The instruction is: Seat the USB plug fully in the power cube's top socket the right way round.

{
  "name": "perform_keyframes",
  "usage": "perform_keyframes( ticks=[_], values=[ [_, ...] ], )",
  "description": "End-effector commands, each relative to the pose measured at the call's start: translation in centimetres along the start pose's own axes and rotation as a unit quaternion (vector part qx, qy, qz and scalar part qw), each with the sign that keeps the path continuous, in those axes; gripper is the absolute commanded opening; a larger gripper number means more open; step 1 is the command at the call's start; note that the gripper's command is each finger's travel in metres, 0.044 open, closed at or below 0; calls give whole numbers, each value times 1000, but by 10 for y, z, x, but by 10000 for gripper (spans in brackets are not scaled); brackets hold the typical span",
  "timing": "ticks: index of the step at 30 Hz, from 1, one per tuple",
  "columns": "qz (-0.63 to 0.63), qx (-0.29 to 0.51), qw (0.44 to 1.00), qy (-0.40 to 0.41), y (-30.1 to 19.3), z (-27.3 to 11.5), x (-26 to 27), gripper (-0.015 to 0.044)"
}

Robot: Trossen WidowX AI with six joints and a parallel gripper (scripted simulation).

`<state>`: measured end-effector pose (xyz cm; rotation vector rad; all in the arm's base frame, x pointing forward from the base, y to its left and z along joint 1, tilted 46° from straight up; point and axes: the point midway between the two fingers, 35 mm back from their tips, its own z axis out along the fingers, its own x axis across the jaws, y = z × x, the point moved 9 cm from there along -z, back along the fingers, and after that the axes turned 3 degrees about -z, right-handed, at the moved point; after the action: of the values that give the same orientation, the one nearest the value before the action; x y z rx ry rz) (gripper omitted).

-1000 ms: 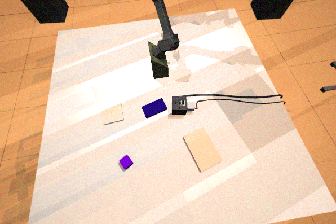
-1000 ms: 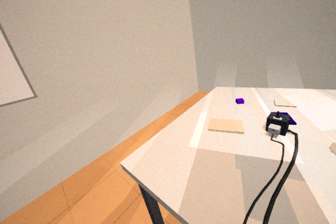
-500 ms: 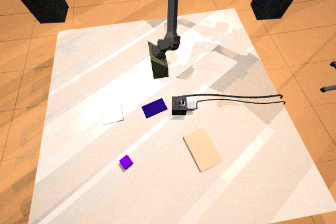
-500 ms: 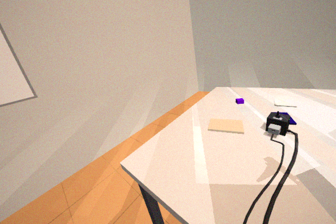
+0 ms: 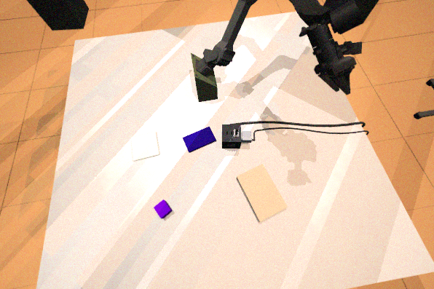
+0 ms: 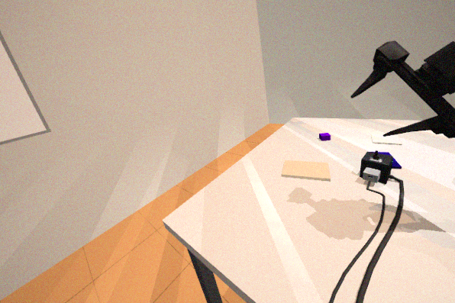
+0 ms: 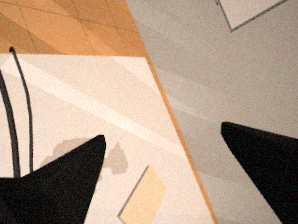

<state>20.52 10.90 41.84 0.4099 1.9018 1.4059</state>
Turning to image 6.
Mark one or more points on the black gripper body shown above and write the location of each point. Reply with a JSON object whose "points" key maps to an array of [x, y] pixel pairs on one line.
{"points": [[426, 83]]}

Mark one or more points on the purple cube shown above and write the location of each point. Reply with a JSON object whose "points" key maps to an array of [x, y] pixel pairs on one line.
{"points": [[324, 136]]}

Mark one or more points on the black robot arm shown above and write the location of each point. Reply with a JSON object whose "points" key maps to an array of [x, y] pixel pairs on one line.
{"points": [[444, 62]]}

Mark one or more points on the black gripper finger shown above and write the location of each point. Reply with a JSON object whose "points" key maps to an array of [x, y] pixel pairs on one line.
{"points": [[436, 124], [381, 68]]}

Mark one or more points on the black usb cable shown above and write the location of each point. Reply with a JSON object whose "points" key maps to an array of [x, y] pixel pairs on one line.
{"points": [[371, 175]]}

